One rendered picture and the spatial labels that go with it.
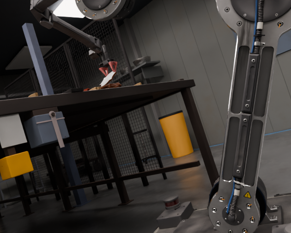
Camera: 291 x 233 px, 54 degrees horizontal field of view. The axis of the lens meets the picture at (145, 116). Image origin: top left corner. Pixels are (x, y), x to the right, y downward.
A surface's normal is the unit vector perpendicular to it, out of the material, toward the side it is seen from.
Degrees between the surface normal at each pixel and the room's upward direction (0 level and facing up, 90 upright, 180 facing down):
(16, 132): 90
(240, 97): 90
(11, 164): 90
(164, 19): 90
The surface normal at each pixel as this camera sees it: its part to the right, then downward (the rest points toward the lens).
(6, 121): 0.74, -0.27
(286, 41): -0.68, 0.18
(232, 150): -0.41, 0.09
